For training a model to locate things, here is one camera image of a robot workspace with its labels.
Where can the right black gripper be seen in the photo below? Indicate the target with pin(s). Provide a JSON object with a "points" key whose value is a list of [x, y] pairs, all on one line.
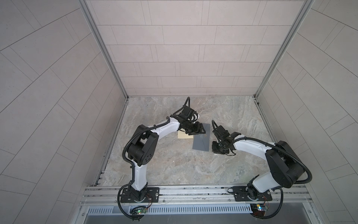
{"points": [[214, 150]]}

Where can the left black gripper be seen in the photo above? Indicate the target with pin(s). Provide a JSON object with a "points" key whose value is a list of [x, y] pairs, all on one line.
{"points": [[196, 129]]}

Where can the grey envelope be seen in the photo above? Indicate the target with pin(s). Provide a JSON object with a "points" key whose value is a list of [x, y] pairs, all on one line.
{"points": [[202, 141]]}

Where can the yellow paper envelope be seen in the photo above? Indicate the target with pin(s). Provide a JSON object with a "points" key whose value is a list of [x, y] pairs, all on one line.
{"points": [[183, 135]]}

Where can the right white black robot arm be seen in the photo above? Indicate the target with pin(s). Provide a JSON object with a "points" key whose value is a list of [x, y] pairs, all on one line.
{"points": [[285, 168]]}

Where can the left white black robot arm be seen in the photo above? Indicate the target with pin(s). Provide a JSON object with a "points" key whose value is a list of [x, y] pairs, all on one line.
{"points": [[141, 147]]}

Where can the right circuit board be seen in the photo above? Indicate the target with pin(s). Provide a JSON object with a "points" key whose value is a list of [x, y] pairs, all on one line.
{"points": [[258, 209]]}

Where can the circuit board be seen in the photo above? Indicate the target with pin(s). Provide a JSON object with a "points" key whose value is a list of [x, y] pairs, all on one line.
{"points": [[140, 210], [258, 209]]}

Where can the left circuit board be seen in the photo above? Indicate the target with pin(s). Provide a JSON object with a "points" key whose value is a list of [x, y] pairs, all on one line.
{"points": [[140, 210]]}

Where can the aluminium mounting rail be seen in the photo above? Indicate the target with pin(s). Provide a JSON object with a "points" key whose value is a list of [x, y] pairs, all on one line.
{"points": [[188, 194]]}

